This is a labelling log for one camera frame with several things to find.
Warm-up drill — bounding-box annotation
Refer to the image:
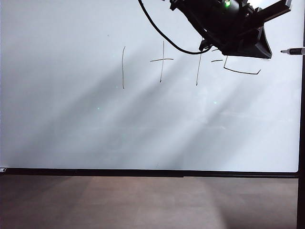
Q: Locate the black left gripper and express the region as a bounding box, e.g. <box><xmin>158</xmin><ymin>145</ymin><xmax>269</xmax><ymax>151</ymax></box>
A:
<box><xmin>220</xmin><ymin>0</ymin><xmax>293</xmax><ymax>60</ymax></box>

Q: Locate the white marker pen black cap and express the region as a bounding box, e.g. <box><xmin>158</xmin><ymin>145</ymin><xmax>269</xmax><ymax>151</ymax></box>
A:
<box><xmin>280</xmin><ymin>47</ymin><xmax>305</xmax><ymax>56</ymax></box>

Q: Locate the thick black cable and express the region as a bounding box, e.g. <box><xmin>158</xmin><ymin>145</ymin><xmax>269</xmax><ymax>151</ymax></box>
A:
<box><xmin>137</xmin><ymin>0</ymin><xmax>213</xmax><ymax>54</ymax></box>

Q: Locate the white whiteboard with black frame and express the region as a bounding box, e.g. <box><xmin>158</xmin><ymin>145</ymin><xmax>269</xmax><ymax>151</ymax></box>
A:
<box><xmin>0</xmin><ymin>0</ymin><xmax>300</xmax><ymax>178</ymax></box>

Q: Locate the black whiteboard stand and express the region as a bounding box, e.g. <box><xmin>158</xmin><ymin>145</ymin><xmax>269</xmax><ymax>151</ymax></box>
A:
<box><xmin>296</xmin><ymin>0</ymin><xmax>305</xmax><ymax>229</ymax></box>

